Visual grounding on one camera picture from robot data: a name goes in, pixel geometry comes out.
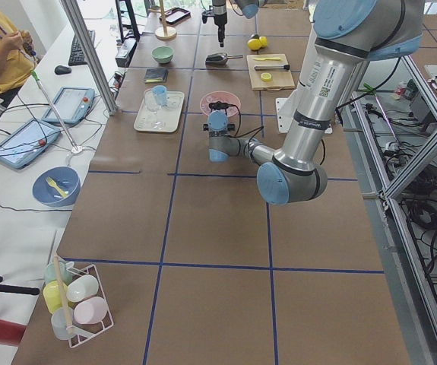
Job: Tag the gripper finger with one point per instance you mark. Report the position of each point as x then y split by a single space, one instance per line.
221 35

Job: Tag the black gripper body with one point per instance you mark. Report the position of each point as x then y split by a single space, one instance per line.
220 13
220 108

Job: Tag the pink bowl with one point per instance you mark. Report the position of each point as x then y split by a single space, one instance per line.
223 101

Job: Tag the metal ice scoop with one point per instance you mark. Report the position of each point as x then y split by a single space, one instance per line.
220 58

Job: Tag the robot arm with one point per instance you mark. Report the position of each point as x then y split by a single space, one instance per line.
248 8
344 34

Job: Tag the small blue cup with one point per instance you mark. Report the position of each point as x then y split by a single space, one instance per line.
160 95

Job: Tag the yellow lemon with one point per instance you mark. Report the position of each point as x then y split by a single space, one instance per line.
263 41
255 44

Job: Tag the yellow plastic knife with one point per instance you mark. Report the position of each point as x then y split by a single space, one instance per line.
263 59

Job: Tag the wooden paper towel stand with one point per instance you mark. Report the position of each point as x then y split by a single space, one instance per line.
164 32

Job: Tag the white serving tray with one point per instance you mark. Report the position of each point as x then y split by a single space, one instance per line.
169 114

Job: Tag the wooden cutting board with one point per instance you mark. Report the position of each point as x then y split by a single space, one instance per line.
282 80

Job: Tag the green bowl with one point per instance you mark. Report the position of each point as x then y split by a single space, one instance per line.
163 54

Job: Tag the clear wine glass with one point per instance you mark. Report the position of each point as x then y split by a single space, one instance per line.
153 108

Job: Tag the grey yellow cloth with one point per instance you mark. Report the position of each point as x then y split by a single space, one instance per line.
155 75

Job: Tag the blue teach pendant far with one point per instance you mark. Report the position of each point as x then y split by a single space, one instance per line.
74 103

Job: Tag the blue teach pendant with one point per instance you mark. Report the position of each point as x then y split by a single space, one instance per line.
74 103
24 145

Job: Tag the black keyboard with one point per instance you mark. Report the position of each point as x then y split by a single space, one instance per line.
76 56

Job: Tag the black computer mouse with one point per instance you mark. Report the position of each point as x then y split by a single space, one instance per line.
62 70

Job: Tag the large blue bowl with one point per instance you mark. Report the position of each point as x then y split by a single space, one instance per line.
67 178

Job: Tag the blue teach pendant near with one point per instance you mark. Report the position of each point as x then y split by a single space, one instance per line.
24 145

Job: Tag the yellow plastic fork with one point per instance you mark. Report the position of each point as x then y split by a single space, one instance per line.
52 183

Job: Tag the aluminium frame post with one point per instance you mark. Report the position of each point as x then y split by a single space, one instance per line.
79 27

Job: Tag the white wire cup rack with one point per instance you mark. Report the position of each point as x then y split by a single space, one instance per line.
75 298

